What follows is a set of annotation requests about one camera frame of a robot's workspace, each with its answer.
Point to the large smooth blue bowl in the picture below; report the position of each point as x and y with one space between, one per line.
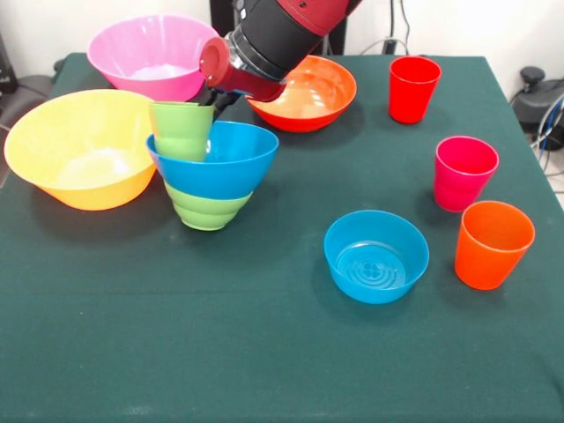
220 176

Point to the small ringed blue bowl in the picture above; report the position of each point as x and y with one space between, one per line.
374 269

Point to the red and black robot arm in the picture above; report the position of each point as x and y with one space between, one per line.
286 31

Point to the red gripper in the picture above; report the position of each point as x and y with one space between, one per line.
247 83

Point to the large yellow-orange plastic bowl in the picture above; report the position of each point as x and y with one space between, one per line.
66 132

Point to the dark green tablecloth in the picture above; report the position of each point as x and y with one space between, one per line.
264 352

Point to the magenta plastic cup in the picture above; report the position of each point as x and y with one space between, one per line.
458 189

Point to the large pink plastic bowl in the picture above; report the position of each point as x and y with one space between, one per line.
145 83

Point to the red plastic cup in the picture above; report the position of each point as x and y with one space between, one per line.
412 97

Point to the small green plastic bowl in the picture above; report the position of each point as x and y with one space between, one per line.
205 213

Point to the orange plastic cup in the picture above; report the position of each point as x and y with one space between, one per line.
484 264

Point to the green plastic cup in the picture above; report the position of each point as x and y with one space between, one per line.
183 132

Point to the orange-red plastic bowl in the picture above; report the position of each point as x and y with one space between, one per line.
317 101

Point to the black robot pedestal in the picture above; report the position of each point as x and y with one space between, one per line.
220 17

